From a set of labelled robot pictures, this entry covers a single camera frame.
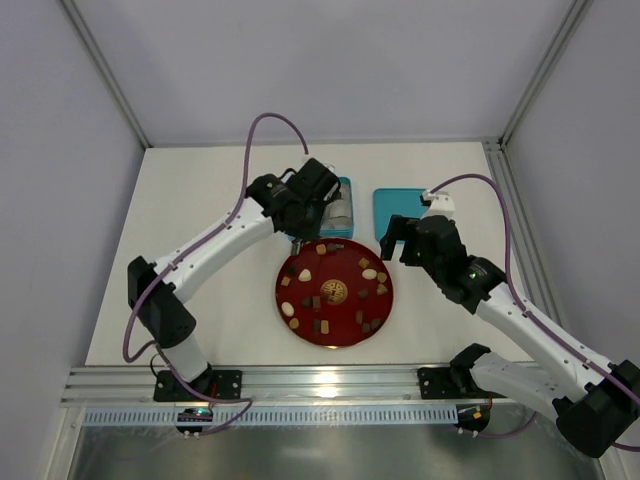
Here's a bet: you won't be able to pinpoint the aluminium front rail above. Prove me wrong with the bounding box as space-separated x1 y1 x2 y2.
59 363 511 407

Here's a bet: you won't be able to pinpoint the slotted cable duct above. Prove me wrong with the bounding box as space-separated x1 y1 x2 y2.
82 404 458 427

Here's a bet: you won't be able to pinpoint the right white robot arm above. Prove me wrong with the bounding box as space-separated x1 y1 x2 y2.
380 215 639 458

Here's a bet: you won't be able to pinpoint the silver metal tongs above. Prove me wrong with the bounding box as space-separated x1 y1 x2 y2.
291 239 302 255

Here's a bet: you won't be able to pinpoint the teal square tin box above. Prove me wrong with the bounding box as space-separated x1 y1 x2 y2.
320 177 354 239

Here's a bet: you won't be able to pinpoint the white oval swirl chocolate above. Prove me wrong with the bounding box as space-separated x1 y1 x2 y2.
281 302 295 317

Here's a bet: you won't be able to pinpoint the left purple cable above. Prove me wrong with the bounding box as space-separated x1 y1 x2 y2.
122 112 310 435

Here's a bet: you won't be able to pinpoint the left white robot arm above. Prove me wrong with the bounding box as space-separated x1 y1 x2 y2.
127 158 340 384

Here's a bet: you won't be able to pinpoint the red round lacquer plate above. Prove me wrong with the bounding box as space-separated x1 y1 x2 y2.
274 238 394 349

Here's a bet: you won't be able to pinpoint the white heart chocolate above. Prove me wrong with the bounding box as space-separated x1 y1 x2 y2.
298 269 311 282

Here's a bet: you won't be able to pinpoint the teal tin lid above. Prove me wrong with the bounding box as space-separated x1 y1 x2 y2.
373 188 426 242

